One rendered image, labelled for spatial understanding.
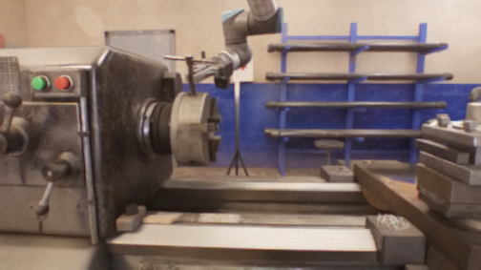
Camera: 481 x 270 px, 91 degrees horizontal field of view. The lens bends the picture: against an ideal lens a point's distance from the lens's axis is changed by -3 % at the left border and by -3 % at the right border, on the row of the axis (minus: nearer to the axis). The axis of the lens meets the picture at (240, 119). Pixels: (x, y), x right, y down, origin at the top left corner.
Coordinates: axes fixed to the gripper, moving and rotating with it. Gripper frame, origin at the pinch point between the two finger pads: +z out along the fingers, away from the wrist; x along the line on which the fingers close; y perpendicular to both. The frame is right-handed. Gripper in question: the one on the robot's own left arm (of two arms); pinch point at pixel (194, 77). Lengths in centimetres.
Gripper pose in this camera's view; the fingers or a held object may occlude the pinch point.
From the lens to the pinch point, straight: 80.1
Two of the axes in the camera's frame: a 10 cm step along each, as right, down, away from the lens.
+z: -4.8, 4.3, -7.7
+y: -0.4, -8.8, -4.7
